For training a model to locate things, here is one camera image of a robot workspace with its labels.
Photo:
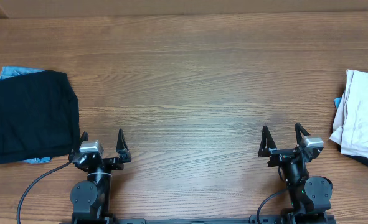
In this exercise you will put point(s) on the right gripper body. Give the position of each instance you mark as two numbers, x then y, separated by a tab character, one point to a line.
284	152

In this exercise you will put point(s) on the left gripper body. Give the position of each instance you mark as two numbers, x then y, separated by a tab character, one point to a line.
114	164

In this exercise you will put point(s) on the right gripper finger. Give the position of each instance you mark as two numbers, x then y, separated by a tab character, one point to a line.
267	142
300	132

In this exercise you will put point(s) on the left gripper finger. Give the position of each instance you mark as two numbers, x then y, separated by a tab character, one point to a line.
83	137
121	147

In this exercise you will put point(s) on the black shorts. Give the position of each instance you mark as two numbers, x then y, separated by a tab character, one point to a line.
64	111

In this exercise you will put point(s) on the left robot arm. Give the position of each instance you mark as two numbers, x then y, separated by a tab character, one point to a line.
91	198

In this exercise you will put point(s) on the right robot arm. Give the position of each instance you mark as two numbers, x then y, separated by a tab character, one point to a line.
309	196

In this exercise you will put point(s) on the blue patterned cloth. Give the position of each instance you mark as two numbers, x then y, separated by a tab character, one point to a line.
337	102

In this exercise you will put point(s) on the white folded garment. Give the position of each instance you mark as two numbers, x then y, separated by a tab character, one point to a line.
350	126

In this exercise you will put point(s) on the blue denim jeans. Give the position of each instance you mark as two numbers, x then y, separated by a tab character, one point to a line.
12	72

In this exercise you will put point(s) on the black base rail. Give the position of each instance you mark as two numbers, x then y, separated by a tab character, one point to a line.
196	221

